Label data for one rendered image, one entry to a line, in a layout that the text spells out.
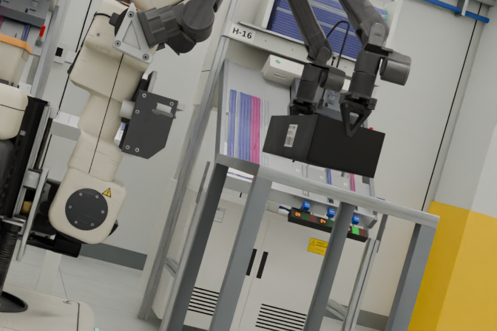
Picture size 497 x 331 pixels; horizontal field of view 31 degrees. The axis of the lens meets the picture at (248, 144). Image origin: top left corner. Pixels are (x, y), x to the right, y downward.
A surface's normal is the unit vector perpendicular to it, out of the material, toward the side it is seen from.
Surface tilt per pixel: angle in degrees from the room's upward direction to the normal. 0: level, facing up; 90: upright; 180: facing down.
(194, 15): 79
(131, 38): 90
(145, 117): 90
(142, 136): 90
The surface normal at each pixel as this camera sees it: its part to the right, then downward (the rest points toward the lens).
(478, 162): -0.93, -0.28
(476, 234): 0.25, 0.05
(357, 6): -0.06, -0.33
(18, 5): 0.37, -0.66
